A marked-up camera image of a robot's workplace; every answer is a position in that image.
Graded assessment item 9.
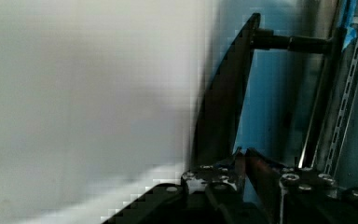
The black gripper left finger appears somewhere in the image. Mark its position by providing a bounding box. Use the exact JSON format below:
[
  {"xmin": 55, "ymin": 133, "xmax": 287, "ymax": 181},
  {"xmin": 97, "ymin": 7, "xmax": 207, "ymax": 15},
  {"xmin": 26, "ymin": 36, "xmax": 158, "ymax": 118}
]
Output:
[{"xmin": 181, "ymin": 147, "xmax": 246, "ymax": 194}]

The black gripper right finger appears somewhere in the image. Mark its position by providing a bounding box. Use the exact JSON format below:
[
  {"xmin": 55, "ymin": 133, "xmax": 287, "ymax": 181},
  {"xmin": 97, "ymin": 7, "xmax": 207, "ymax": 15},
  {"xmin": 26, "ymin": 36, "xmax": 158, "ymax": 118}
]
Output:
[{"xmin": 245, "ymin": 147, "xmax": 285, "ymax": 205}]

